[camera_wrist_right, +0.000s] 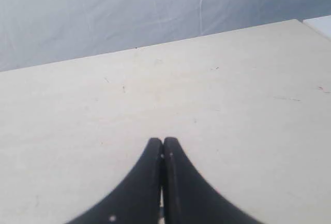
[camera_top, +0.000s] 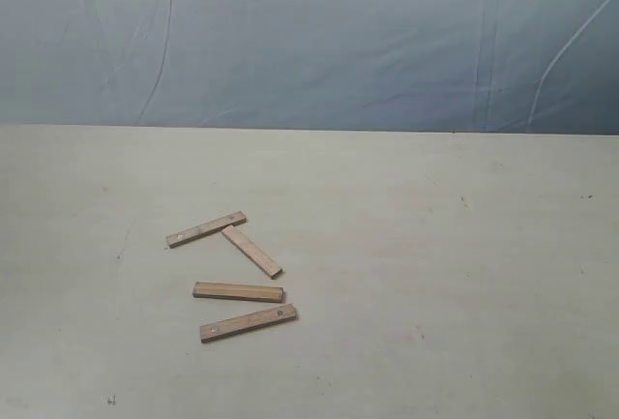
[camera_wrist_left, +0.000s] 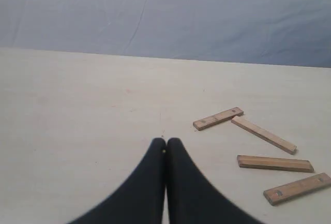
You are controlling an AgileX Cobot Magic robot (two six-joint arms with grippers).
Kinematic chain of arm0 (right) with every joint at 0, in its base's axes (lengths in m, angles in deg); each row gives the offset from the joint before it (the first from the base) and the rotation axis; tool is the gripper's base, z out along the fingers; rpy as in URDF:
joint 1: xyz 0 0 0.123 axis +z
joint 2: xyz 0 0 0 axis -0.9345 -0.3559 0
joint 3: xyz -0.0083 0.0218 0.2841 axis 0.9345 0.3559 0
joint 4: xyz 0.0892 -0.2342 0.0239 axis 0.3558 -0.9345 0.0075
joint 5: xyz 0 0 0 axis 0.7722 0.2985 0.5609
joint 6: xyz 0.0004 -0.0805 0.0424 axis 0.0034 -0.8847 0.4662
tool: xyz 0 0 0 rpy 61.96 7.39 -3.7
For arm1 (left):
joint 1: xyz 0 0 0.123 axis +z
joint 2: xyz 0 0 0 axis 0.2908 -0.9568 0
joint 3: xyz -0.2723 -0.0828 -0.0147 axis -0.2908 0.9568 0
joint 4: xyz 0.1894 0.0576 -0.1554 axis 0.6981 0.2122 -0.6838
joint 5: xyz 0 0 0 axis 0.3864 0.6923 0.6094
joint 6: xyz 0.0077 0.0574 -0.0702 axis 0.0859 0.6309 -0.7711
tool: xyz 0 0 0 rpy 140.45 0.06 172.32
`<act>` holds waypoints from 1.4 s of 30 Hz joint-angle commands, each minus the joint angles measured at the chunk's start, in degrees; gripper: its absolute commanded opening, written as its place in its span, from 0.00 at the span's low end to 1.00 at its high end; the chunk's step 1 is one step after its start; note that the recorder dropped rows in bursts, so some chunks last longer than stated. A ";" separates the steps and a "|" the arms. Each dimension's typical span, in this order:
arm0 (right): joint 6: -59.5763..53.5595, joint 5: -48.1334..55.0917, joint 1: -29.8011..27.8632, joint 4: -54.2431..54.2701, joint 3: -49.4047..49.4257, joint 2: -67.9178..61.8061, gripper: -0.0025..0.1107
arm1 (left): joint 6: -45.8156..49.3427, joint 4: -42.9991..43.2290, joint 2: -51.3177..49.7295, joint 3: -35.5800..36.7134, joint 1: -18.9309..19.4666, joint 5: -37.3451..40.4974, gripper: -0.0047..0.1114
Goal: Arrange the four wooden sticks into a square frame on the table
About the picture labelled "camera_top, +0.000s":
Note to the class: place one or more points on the grey-blue backdrop cloth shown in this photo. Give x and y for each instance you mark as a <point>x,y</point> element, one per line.
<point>512,66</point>

